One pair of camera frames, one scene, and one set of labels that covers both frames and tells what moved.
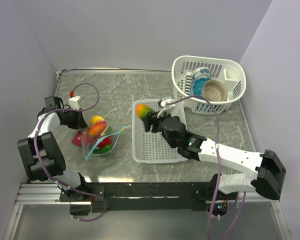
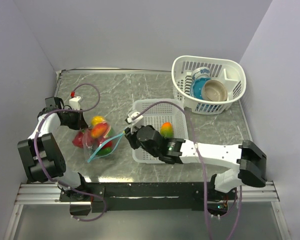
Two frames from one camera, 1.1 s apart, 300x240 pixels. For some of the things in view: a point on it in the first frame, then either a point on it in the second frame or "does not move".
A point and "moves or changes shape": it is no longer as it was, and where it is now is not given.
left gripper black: [80, 122] does not move
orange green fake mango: [142, 109] moves or changes shape
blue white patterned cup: [201, 72] does not move
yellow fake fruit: [96, 118] does not move
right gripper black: [151, 117] to [131, 137]
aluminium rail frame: [37, 193] does not move
